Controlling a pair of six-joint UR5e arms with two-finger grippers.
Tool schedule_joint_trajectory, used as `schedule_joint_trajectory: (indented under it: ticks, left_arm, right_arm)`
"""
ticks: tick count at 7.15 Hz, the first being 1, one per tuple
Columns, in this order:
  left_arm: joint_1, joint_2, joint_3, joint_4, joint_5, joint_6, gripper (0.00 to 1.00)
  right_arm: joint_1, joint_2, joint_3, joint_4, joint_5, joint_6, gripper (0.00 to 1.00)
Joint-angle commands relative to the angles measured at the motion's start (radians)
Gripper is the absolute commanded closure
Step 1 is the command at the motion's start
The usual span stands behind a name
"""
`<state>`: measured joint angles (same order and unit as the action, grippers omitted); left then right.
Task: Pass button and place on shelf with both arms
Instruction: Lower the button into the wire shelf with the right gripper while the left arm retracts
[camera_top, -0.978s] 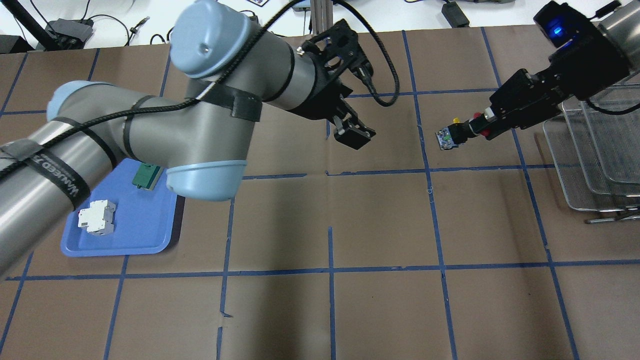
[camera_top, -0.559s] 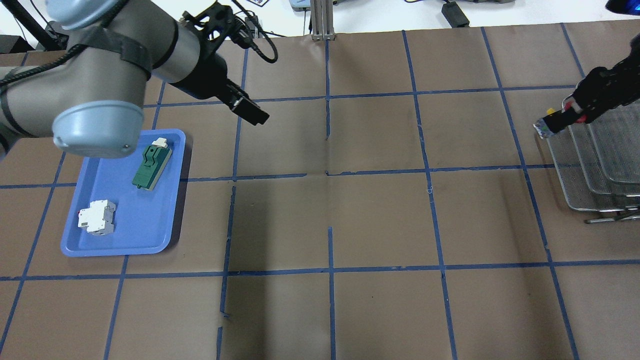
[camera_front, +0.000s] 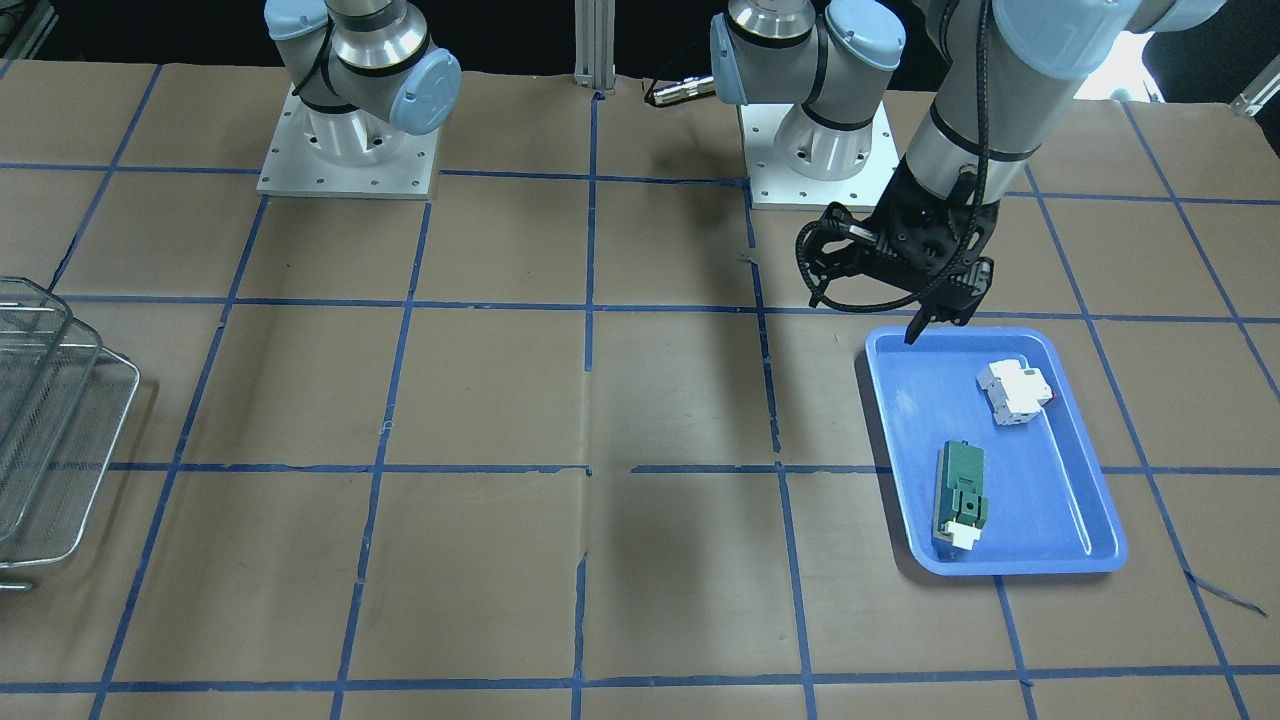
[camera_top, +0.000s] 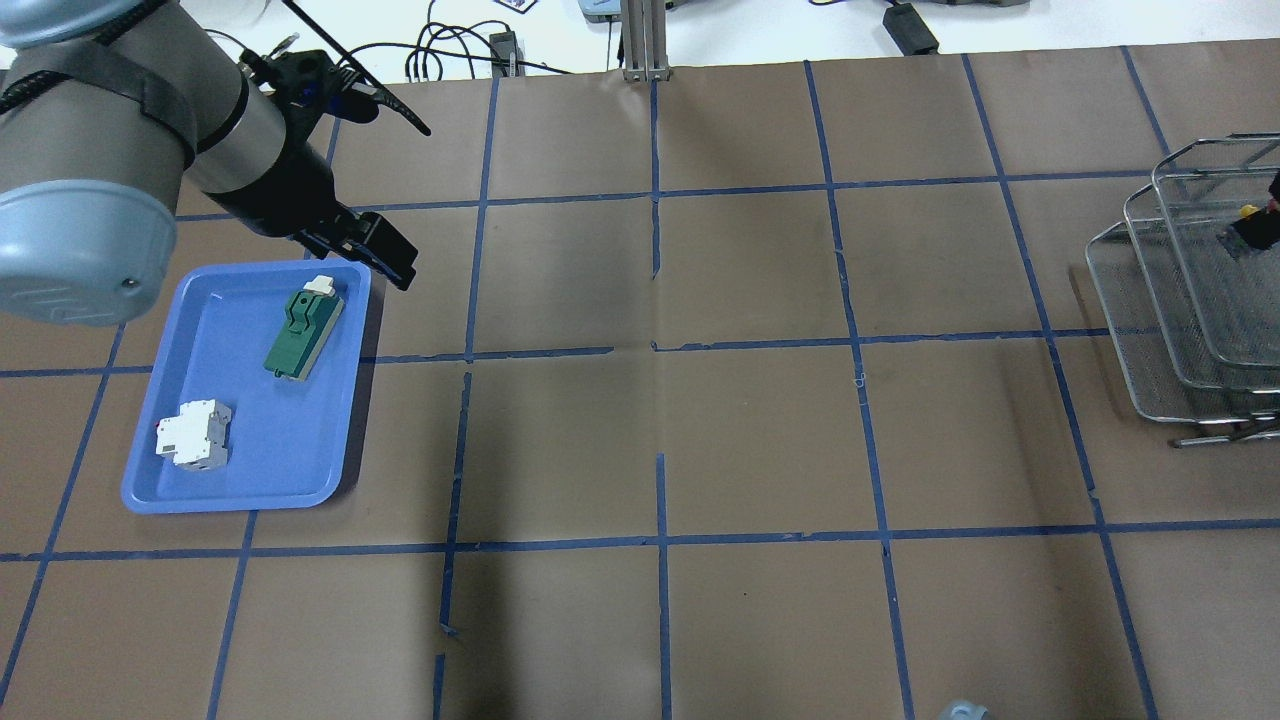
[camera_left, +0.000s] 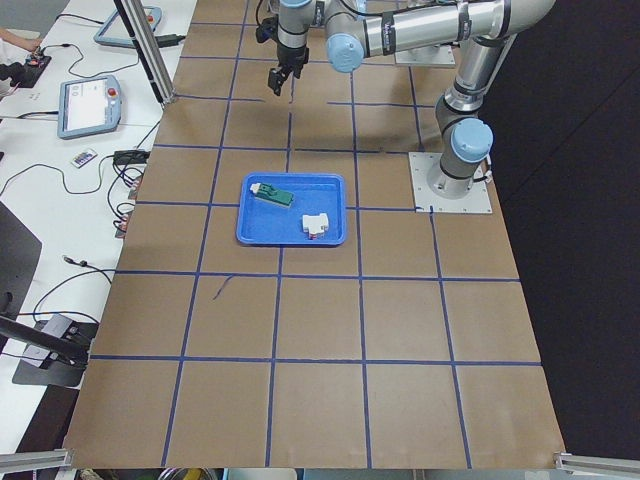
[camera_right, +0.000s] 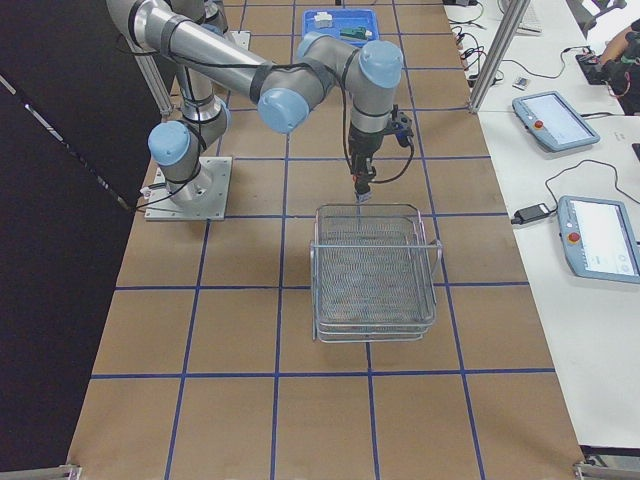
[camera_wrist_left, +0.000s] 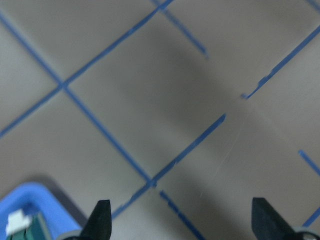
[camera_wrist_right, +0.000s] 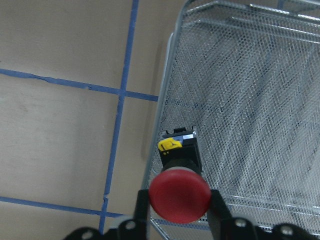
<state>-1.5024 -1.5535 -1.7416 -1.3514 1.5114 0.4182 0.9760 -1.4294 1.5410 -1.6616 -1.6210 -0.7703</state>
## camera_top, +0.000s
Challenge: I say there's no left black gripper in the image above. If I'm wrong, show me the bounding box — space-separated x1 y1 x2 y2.
189 50 419 291

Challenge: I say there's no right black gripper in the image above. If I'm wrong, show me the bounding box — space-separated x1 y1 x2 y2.
1216 170 1280 260

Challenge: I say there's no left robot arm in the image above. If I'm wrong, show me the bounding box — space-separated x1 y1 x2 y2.
1 1 430 325

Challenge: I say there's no green relay module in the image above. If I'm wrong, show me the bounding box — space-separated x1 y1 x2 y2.
262 274 346 382

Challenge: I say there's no blue plastic tray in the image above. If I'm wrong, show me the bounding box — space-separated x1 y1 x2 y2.
120 259 372 514

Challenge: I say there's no white circuit breaker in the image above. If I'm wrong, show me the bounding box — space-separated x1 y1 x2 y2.
154 398 234 471

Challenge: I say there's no black power adapter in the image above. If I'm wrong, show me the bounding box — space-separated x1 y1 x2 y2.
881 1 940 56

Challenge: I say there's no wire mesh shelf rack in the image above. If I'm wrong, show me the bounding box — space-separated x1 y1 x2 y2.
1085 132 1279 448

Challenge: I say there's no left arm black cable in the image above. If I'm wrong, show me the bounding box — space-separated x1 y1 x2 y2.
0 0 433 137

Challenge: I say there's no aluminium frame post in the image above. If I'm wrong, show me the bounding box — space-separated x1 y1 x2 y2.
620 1 672 82

